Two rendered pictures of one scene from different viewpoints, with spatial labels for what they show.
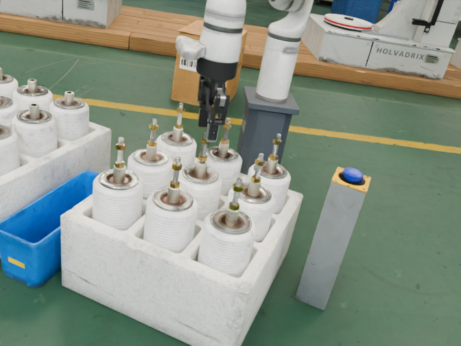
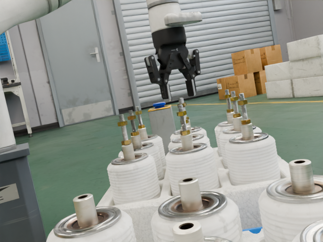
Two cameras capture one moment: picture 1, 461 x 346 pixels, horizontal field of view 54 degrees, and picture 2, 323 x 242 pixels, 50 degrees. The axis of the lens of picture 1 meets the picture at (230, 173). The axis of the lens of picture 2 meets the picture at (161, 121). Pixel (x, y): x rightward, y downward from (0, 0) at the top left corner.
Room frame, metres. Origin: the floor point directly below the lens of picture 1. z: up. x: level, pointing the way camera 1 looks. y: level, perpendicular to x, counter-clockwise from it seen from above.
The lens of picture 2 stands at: (1.04, 0.83, 0.39)
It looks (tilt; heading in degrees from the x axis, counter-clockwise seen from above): 6 degrees down; 258
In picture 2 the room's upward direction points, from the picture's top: 11 degrees counter-clockwise
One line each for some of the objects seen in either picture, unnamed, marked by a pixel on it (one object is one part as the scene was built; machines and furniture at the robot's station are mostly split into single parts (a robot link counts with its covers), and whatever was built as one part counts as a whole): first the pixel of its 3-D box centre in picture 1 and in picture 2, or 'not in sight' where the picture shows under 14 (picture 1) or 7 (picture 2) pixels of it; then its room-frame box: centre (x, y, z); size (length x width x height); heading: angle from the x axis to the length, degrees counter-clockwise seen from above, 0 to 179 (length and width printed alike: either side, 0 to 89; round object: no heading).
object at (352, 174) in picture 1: (352, 176); (159, 105); (0.81, -0.24, 0.32); 0.04 x 0.04 x 0.02
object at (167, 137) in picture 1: (177, 139); (130, 159); (0.97, 0.14, 0.25); 0.08 x 0.08 x 0.01
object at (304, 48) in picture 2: not in sight; (318, 46); (-1.22, -2.10, 0.45); 0.39 x 0.39 x 0.18; 9
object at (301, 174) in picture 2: not in sight; (302, 177); (0.84, 0.51, 0.26); 0.02 x 0.02 x 0.03
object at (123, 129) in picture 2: (179, 118); (124, 133); (0.97, 0.14, 0.30); 0.01 x 0.01 x 0.08
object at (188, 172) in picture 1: (200, 174); (187, 139); (0.82, 0.06, 0.25); 0.08 x 0.08 x 0.01
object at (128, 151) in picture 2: (178, 134); (128, 152); (0.97, 0.14, 0.26); 0.02 x 0.02 x 0.03
